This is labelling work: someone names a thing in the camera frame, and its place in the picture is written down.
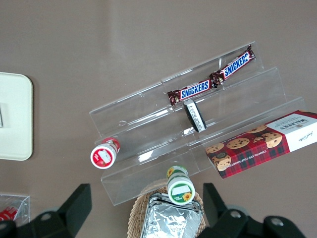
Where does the red Coca-Cola bottle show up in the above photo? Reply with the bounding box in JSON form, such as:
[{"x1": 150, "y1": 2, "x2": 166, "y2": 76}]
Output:
[{"x1": 0, "y1": 207, "x2": 18, "y2": 222}]

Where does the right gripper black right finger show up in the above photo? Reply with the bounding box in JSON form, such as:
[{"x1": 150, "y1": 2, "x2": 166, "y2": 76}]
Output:
[{"x1": 198, "y1": 182, "x2": 263, "y2": 238}]

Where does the stack of foil trays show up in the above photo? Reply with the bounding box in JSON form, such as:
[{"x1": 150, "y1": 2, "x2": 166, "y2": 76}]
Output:
[{"x1": 140, "y1": 192, "x2": 203, "y2": 238}]

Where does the Snickers chocolate bar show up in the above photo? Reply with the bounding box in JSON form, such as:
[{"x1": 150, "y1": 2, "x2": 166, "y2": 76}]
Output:
[
  {"x1": 167, "y1": 79, "x2": 214, "y2": 107},
  {"x1": 209, "y1": 44, "x2": 256, "y2": 86}
]

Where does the red lid snack cup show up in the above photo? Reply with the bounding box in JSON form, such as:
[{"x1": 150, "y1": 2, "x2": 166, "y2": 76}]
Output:
[{"x1": 90, "y1": 137, "x2": 121, "y2": 170}]

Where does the oval wicker basket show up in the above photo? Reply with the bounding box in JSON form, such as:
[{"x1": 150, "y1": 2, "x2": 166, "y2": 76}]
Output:
[{"x1": 127, "y1": 178, "x2": 211, "y2": 238}]

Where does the green lid sunflower cup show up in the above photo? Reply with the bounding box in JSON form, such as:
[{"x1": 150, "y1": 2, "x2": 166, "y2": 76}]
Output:
[{"x1": 166, "y1": 165, "x2": 196, "y2": 205}]

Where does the red tartan Walkers cookie box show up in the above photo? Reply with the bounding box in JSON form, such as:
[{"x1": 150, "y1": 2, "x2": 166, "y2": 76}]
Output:
[{"x1": 205, "y1": 110, "x2": 317, "y2": 179}]

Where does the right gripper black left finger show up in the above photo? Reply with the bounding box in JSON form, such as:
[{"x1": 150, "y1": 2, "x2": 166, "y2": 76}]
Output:
[{"x1": 17, "y1": 183, "x2": 93, "y2": 238}]

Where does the cream plastic tray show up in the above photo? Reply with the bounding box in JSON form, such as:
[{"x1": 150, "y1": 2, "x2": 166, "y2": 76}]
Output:
[{"x1": 0, "y1": 71, "x2": 34, "y2": 161}]

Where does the clear acrylic bottle rack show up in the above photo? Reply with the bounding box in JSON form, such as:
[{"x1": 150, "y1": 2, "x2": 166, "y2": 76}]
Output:
[{"x1": 0, "y1": 193, "x2": 31, "y2": 228}]

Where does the small black white box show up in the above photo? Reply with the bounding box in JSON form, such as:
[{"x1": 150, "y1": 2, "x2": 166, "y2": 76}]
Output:
[{"x1": 183, "y1": 99, "x2": 208, "y2": 134}]

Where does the clear acrylic stepped shelf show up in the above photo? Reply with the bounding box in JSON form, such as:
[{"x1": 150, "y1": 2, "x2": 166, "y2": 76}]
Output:
[{"x1": 89, "y1": 41, "x2": 306, "y2": 206}]

